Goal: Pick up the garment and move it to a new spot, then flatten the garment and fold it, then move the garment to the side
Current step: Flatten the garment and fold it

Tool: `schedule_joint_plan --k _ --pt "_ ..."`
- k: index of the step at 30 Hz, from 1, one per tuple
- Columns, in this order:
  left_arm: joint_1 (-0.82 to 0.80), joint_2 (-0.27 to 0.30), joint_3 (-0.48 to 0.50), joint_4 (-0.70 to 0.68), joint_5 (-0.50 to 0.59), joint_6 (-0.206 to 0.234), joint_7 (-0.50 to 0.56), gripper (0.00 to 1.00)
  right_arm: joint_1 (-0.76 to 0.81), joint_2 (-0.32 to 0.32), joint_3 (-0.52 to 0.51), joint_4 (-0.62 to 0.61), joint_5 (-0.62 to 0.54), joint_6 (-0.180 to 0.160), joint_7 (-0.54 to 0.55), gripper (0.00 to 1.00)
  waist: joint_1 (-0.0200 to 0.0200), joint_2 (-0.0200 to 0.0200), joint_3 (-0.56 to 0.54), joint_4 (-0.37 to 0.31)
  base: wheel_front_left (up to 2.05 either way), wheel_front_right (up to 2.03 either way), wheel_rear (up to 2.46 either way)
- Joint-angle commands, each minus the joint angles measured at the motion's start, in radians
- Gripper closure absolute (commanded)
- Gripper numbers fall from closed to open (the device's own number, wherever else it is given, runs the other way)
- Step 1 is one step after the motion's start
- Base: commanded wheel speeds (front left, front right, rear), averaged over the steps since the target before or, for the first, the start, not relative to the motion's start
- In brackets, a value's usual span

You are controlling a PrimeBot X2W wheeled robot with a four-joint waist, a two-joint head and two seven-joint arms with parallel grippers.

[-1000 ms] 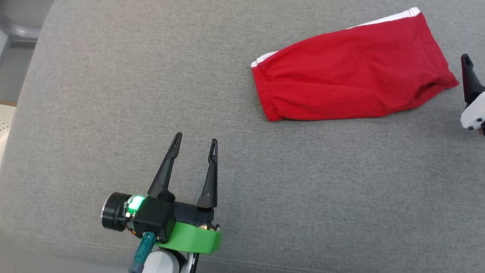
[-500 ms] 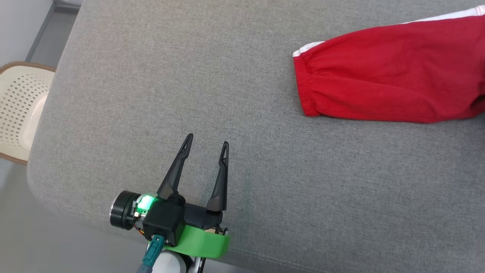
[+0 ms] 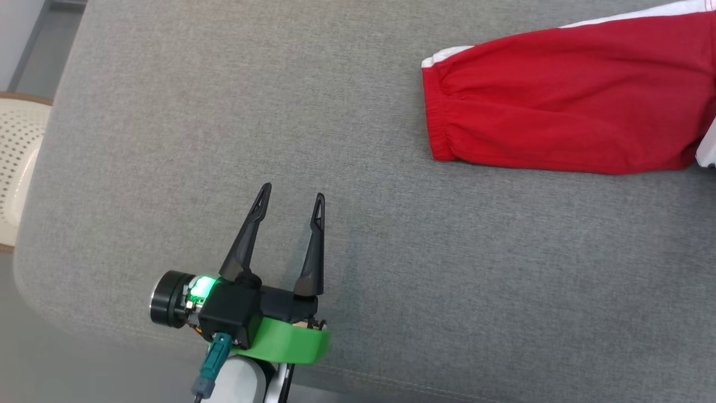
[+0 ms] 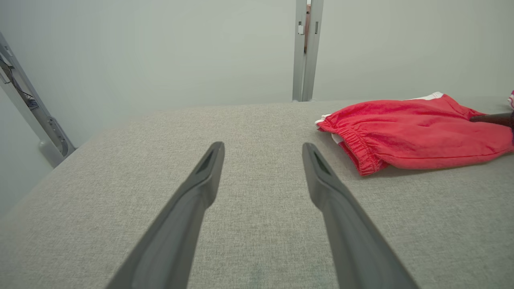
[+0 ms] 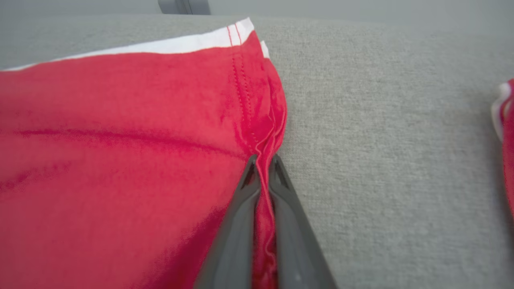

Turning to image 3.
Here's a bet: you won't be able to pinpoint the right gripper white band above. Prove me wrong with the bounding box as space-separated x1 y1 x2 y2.
696 120 716 169

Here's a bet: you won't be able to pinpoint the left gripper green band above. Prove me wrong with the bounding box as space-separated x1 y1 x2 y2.
149 182 331 365

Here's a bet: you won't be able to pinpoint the red shorts with white stripe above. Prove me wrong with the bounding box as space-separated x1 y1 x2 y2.
421 0 716 175

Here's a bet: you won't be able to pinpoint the grey fabric sofa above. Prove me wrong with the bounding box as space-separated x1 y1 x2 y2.
12 0 716 403

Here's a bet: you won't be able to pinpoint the cream perforated laundry basket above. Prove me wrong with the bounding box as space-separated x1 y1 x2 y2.
0 92 54 252

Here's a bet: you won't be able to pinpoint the left gripper black camera box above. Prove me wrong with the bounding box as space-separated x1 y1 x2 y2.
199 273 263 348

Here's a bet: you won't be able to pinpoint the left gripper teal plug cable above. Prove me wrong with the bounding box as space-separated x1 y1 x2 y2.
191 333 233 403

